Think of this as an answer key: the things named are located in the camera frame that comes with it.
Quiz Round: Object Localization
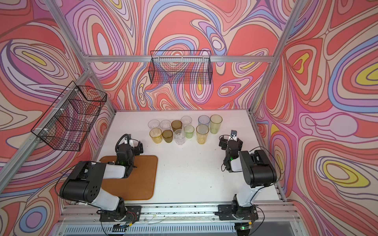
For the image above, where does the brown plastic tray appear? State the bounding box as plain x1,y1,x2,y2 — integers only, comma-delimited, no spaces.
101,155,158,201

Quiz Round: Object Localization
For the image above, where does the yellow short plastic glass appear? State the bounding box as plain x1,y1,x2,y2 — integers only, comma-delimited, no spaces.
149,127,163,144

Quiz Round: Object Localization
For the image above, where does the clear faceted glass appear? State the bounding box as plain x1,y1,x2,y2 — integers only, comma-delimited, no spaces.
148,119,160,130
174,129,186,145

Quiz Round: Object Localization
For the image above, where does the clear faceted glass front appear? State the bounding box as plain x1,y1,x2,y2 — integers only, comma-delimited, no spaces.
174,129,186,145

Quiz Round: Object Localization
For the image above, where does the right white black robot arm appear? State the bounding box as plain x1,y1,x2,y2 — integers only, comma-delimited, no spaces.
216,135,278,221

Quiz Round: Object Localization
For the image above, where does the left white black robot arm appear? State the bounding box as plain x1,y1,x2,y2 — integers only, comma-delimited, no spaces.
58,134,143,222

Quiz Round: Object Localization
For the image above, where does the green tall glass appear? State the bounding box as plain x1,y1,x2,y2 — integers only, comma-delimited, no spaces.
210,114,223,134

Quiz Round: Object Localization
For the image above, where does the yellow tall glass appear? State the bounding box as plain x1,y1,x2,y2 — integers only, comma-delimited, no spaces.
196,124,209,145

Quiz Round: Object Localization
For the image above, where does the bluish clear tall glass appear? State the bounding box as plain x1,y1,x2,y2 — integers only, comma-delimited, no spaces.
198,115,211,127

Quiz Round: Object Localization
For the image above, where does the brown short glass front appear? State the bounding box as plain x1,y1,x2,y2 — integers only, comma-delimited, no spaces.
162,129,173,143

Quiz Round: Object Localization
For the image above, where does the green short glass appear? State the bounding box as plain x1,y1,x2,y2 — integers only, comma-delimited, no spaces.
184,125,195,139

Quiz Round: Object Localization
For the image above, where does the clear glass back centre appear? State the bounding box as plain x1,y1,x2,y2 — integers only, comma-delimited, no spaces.
181,116,192,127

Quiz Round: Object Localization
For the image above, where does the brown tall glass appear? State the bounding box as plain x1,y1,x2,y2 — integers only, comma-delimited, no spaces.
171,120,183,132

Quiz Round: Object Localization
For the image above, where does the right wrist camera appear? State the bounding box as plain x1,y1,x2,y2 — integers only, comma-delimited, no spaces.
230,130,238,141

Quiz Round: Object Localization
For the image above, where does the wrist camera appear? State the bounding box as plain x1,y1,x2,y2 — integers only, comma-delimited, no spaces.
122,134,133,146
230,130,238,141

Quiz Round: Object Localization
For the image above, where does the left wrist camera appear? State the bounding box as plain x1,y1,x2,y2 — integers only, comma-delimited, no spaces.
122,134,133,146

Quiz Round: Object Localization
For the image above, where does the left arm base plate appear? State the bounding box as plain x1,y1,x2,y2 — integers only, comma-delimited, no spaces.
96,205,142,223

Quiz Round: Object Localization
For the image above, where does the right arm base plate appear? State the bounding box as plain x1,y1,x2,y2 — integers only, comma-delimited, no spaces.
215,205,259,222

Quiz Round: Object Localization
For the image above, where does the left black wire basket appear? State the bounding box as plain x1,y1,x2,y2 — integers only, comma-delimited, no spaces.
31,82,107,151

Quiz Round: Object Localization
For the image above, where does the black wire basket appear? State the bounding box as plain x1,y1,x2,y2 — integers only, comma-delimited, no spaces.
148,50,213,85
31,82,107,151

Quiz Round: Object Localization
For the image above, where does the back black wire basket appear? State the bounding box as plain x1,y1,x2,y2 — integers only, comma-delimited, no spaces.
148,50,213,85

